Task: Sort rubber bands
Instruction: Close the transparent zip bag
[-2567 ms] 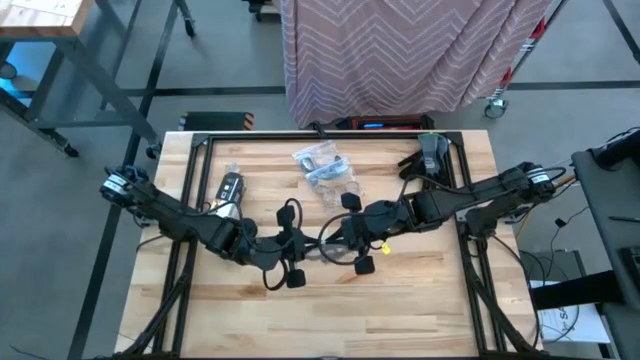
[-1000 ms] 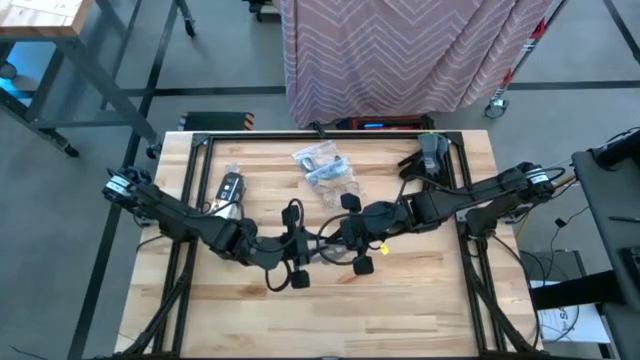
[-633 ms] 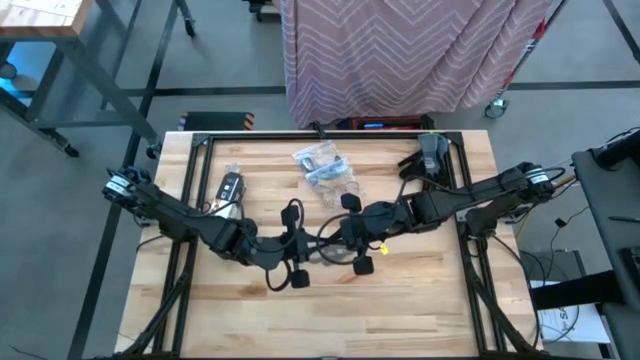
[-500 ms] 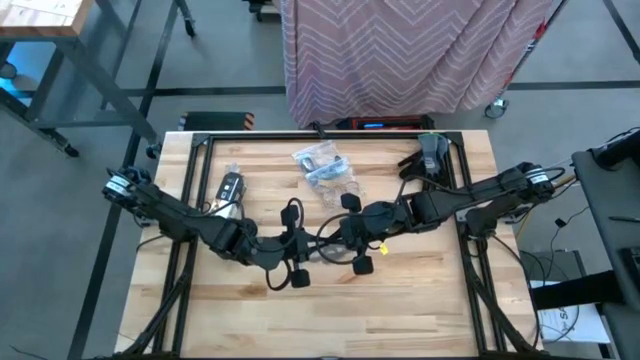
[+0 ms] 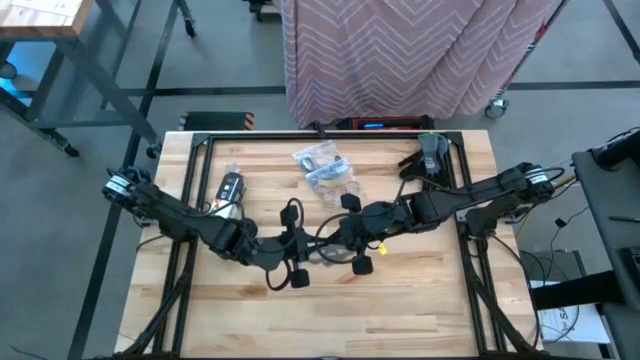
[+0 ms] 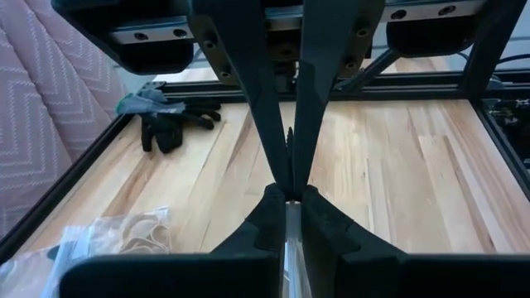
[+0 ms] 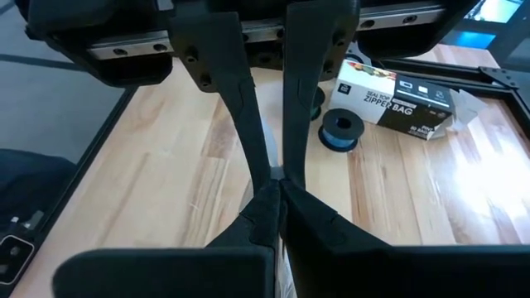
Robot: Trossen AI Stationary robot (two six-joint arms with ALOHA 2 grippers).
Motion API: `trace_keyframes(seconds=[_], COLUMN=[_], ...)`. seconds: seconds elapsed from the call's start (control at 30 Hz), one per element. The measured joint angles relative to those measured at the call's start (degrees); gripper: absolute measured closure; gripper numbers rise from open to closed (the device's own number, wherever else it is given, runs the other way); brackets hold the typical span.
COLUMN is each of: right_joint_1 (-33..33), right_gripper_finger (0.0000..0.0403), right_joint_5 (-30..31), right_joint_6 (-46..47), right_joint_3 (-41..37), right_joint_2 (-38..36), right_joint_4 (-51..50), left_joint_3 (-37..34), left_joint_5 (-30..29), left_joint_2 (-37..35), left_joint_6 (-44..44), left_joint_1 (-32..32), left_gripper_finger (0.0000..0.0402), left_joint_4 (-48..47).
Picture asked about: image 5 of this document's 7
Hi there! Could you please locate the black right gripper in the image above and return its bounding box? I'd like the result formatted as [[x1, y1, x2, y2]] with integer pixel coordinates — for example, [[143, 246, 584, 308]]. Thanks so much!
[[322, 192, 409, 277]]

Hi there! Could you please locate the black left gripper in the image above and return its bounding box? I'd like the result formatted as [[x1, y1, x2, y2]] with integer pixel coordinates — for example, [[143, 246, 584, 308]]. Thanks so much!
[[249, 203, 330, 290]]

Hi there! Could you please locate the thin blue rubber band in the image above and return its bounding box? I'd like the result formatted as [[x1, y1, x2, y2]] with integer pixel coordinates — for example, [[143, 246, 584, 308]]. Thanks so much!
[[304, 162, 347, 182]]

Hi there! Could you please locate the black white zipper bag box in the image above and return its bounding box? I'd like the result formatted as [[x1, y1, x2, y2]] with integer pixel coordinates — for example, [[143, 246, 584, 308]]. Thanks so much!
[[209, 162, 247, 221]]

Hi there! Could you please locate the grey black work glove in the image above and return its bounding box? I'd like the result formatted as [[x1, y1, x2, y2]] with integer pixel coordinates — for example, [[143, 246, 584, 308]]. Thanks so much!
[[417, 132, 451, 181], [397, 149, 426, 182]]

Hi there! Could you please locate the orange black device blue display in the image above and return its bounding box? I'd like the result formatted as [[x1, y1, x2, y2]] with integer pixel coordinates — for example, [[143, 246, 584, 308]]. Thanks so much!
[[335, 114, 435, 131]]

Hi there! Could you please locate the black box with orange stripes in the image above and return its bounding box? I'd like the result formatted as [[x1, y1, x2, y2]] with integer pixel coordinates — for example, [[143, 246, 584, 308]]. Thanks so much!
[[178, 111, 256, 132]]

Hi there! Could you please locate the pink chevron blanket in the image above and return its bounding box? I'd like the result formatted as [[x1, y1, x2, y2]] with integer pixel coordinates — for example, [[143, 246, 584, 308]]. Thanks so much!
[[279, 0, 556, 129]]

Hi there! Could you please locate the dark grey computer case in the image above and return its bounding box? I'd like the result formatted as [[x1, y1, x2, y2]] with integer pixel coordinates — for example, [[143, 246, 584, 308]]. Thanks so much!
[[518, 249, 584, 287]]

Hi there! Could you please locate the white printed paper sheet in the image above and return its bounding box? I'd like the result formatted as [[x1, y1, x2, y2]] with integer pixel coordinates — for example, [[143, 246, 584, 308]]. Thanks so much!
[[537, 302, 612, 345]]

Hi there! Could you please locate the black table leg with caster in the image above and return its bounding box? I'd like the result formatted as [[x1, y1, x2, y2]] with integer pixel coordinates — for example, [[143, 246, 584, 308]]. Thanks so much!
[[172, 0, 197, 39]]

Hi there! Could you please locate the black desk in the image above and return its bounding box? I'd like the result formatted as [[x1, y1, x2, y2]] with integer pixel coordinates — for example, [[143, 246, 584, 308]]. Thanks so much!
[[570, 144, 640, 360]]

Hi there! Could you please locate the black device on desk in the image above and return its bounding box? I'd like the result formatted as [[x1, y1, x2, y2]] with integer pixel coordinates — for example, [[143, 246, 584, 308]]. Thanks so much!
[[588, 127, 640, 170]]

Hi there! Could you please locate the wooden top workbench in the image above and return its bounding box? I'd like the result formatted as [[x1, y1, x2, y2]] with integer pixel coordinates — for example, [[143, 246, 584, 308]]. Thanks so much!
[[0, 0, 164, 160]]

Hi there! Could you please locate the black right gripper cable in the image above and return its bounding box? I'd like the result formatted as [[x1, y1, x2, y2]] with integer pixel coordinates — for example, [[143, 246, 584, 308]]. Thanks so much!
[[314, 212, 359, 265]]

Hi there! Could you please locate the black metal table frame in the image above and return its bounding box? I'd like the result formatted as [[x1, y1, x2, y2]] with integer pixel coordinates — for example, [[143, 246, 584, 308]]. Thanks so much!
[[114, 130, 544, 360]]

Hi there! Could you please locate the chrome wire shelving rack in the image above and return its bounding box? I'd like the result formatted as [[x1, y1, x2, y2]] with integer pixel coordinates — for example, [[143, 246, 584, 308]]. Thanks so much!
[[482, 0, 571, 120]]

